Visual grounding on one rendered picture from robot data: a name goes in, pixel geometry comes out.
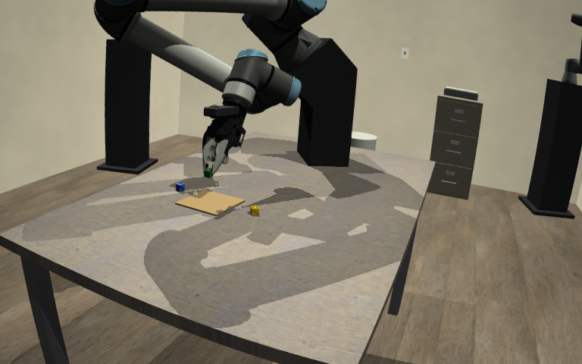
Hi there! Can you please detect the tan flat mat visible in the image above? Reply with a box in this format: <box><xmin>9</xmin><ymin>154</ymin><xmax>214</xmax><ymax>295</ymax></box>
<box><xmin>175</xmin><ymin>190</ymin><xmax>245</xmax><ymax>216</ymax></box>

